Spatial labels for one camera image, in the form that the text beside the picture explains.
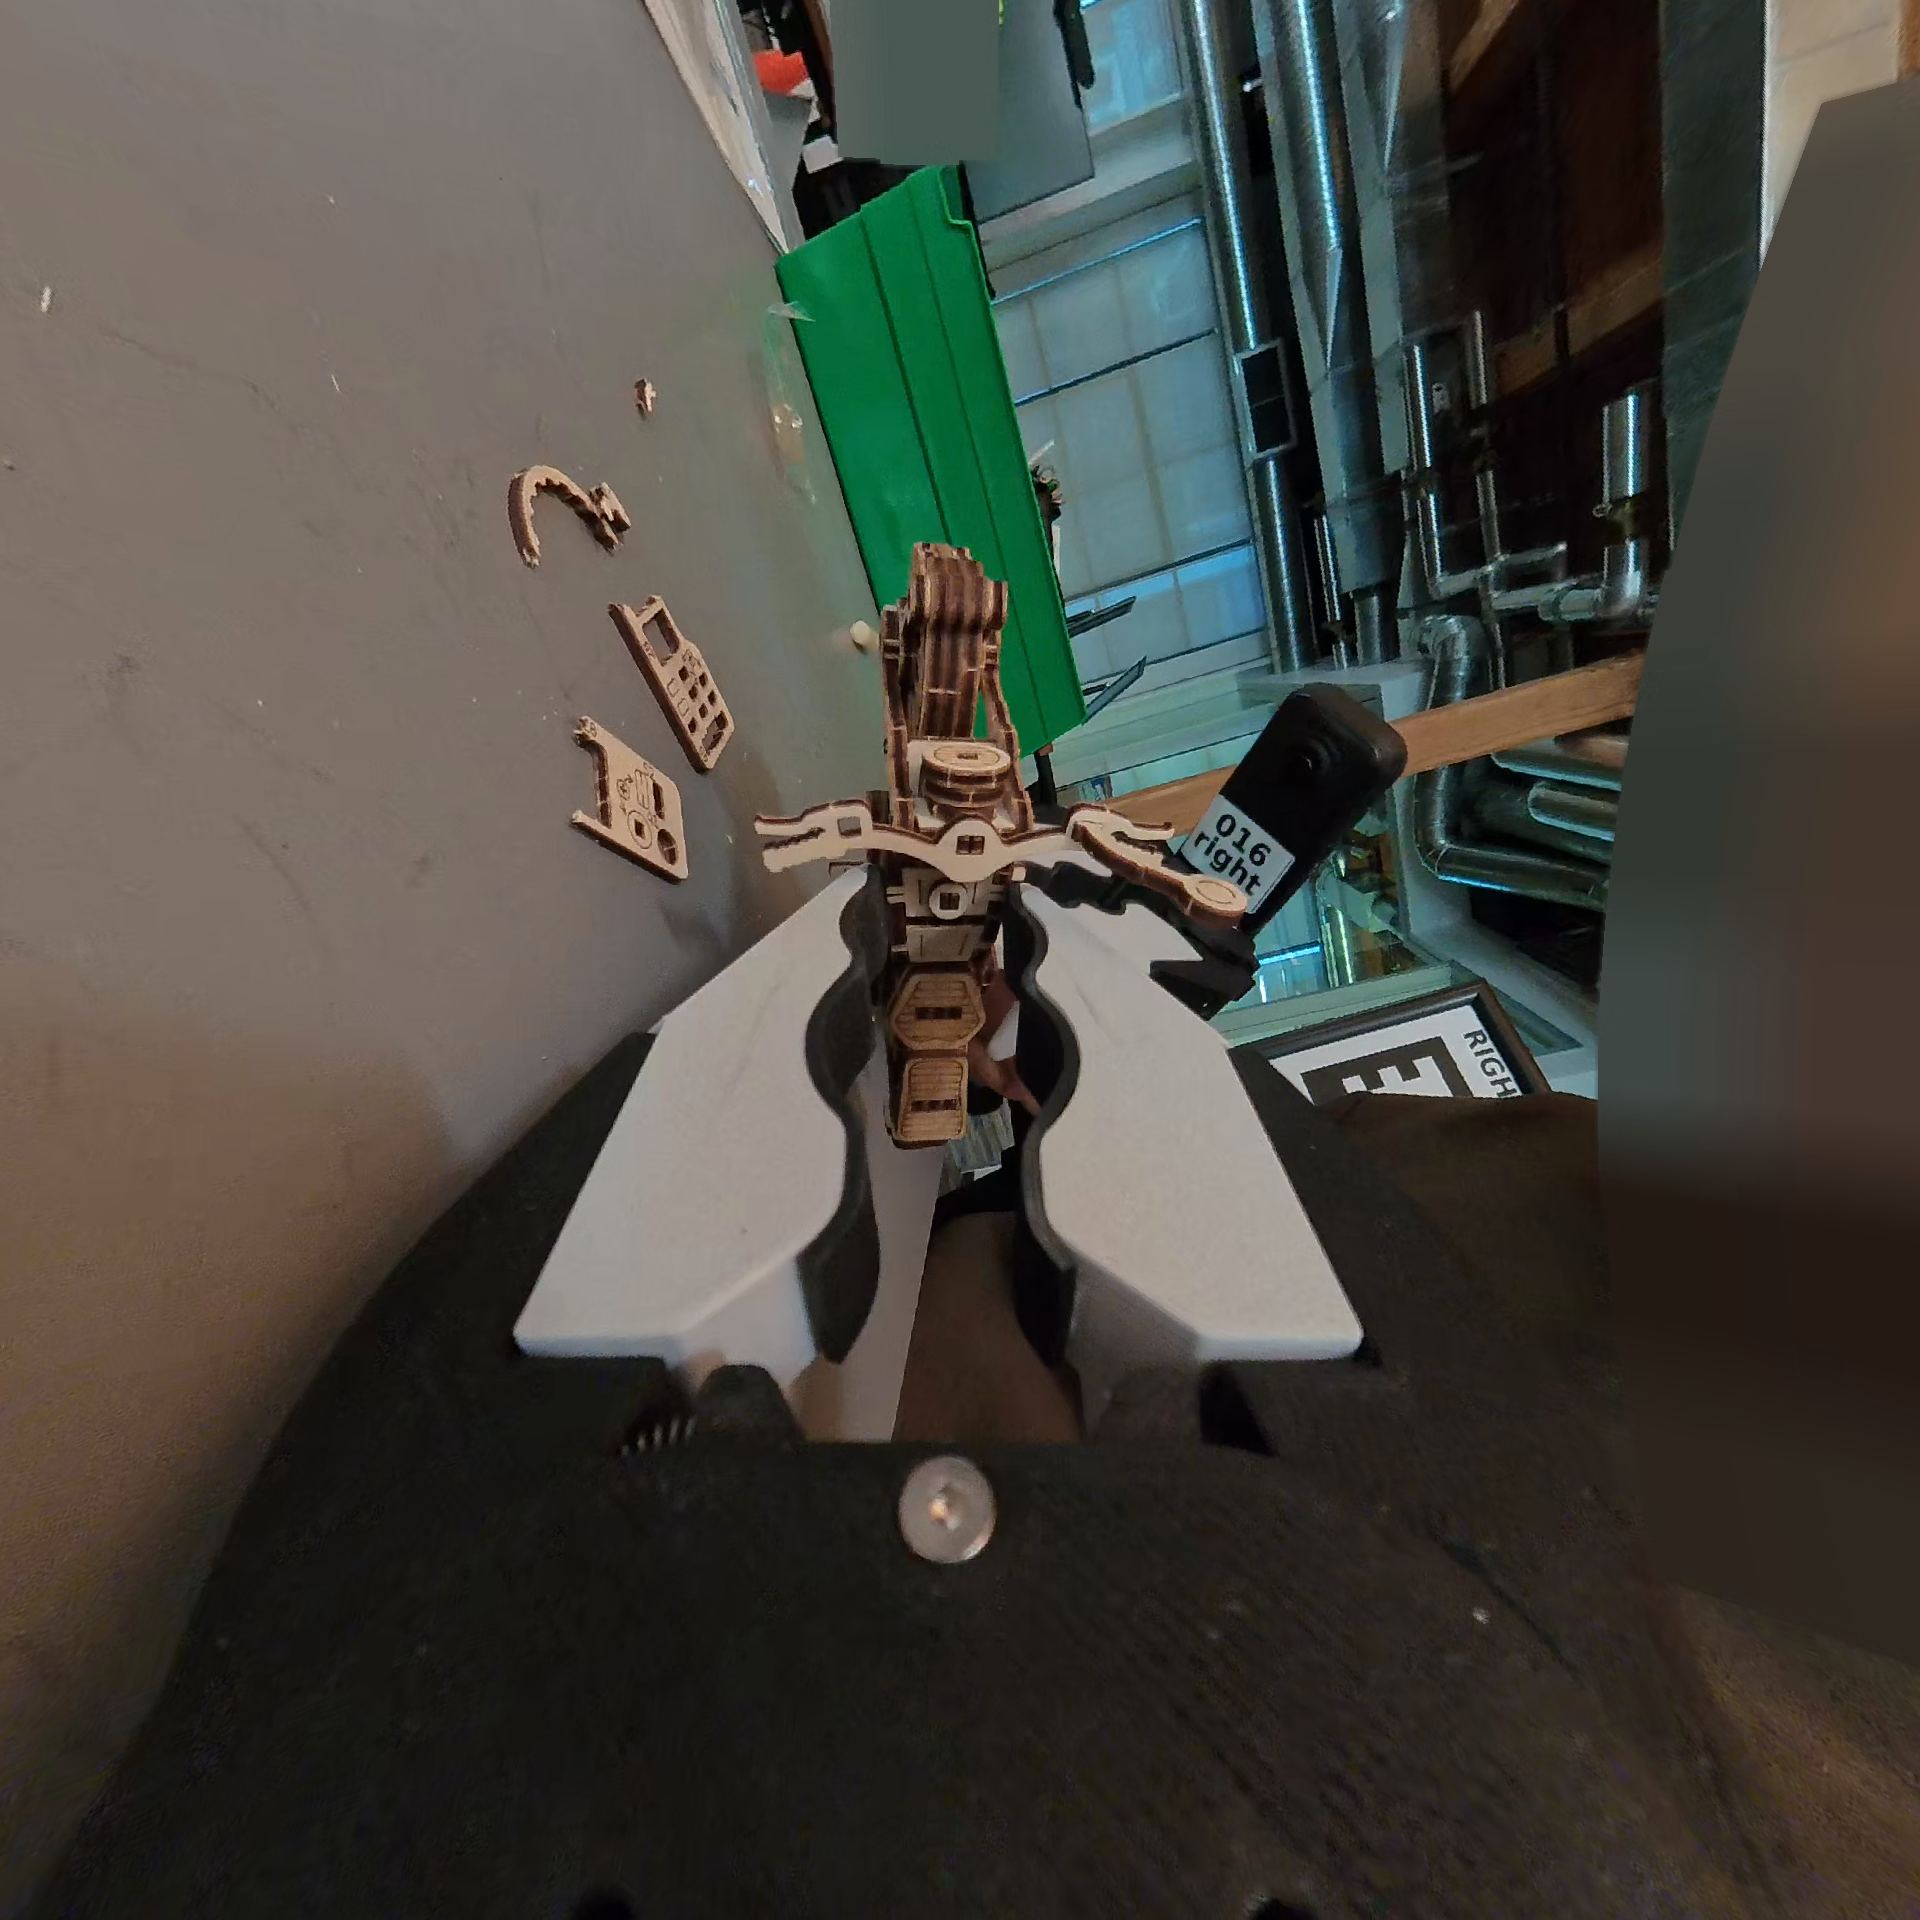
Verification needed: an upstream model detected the green plastic bin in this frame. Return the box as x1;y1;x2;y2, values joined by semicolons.
775;162;1086;754

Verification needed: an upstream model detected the rectangular grid wooden piece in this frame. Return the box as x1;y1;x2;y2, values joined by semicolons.
606;593;739;776

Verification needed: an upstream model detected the black white framed sign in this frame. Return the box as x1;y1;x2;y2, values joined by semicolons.
1266;981;1556;1115

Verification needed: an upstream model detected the silver ventilation duct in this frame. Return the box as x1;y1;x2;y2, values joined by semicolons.
1183;0;1360;670

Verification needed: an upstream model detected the wooden beam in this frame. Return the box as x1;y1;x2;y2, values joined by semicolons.
1119;648;1648;829

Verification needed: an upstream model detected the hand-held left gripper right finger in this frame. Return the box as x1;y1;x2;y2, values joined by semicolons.
1017;883;1367;1366

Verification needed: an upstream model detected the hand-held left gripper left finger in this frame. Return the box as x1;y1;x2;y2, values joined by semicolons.
512;882;887;1366

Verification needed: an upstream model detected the toothed curved wooden piece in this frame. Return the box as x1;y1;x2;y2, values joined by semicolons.
506;463;632;569

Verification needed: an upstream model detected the flat notched wooden piece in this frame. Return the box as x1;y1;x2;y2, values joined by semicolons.
568;715;692;883

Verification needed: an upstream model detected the metal pipe assembly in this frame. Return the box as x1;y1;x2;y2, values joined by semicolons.
1395;306;1659;670

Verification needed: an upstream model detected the wooden motorcycle model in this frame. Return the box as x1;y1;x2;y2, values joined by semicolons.
755;538;1258;1153

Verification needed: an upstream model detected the grey desk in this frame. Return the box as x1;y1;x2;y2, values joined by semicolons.
0;0;963;1891

